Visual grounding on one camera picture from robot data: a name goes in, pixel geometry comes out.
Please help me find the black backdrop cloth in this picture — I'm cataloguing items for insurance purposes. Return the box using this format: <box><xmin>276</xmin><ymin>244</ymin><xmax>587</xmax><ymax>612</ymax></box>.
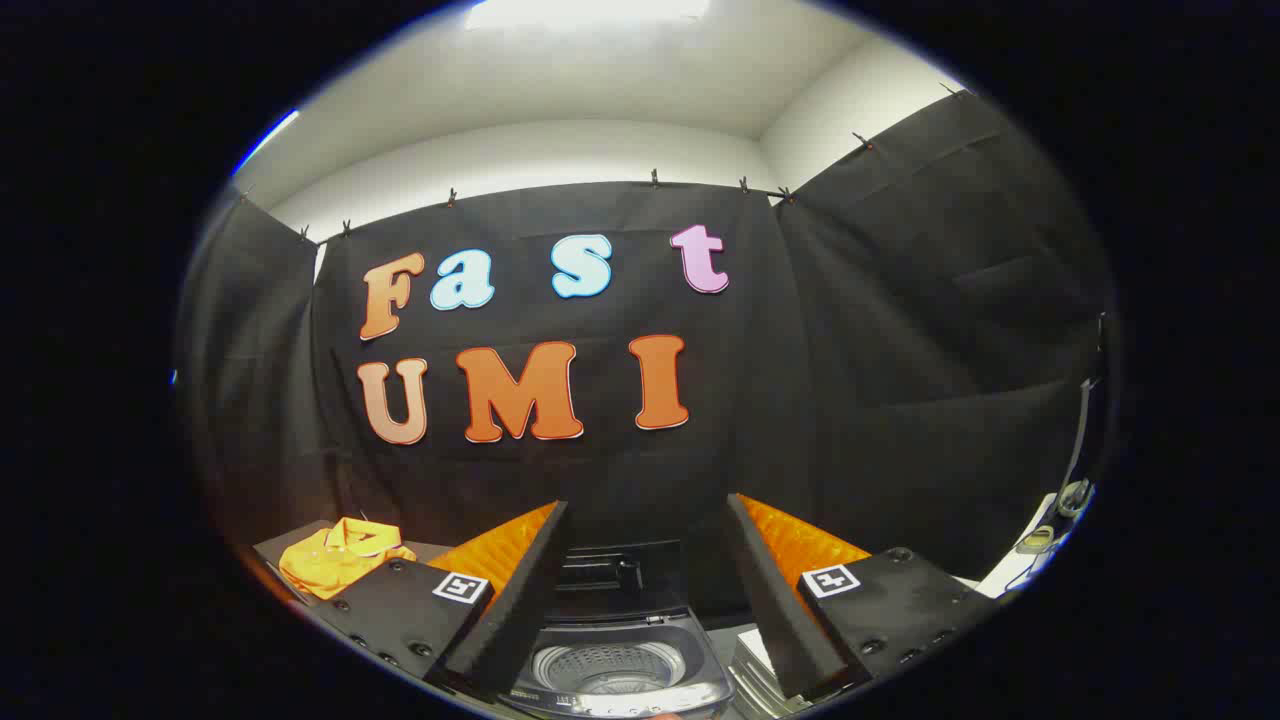
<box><xmin>175</xmin><ymin>90</ymin><xmax>1116</xmax><ymax>621</ymax></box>

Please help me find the thin black stand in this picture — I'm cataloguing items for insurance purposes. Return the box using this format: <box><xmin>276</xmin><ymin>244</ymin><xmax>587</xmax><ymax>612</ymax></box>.
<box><xmin>1060</xmin><ymin>312</ymin><xmax>1113</xmax><ymax>501</ymax></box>

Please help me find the orange polo shirt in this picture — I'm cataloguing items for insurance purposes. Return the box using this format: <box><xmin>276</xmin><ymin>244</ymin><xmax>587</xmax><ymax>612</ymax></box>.
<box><xmin>278</xmin><ymin>517</ymin><xmax>418</xmax><ymax>601</ymax></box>

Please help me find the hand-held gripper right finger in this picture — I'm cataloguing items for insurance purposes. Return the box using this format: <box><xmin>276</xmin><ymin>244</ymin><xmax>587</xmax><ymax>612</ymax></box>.
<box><xmin>727</xmin><ymin>493</ymin><xmax>1001</xmax><ymax>701</ymax></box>

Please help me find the grey flat platform box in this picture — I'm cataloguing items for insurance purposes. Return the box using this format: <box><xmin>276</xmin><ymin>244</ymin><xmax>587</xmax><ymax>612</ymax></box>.
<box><xmin>253</xmin><ymin>518</ymin><xmax>451</xmax><ymax>606</ymax></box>

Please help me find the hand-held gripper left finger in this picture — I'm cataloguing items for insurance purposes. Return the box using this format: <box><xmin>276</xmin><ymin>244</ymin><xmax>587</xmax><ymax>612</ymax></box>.
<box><xmin>315</xmin><ymin>500</ymin><xmax>573</xmax><ymax>701</ymax></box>

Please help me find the white ribbed box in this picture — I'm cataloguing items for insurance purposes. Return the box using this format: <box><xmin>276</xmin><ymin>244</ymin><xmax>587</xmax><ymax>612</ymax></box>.
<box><xmin>728</xmin><ymin>625</ymin><xmax>811</xmax><ymax>716</ymax></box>

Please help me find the grey toy washing machine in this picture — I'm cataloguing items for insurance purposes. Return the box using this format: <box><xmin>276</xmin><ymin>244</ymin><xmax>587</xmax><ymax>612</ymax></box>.
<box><xmin>500</xmin><ymin>608</ymin><xmax>736</xmax><ymax>719</ymax></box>

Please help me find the narrow ceiling light strip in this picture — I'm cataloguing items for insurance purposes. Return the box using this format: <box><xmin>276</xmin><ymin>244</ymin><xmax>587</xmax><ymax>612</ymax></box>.
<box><xmin>235</xmin><ymin>108</ymin><xmax>301</xmax><ymax>176</ymax></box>

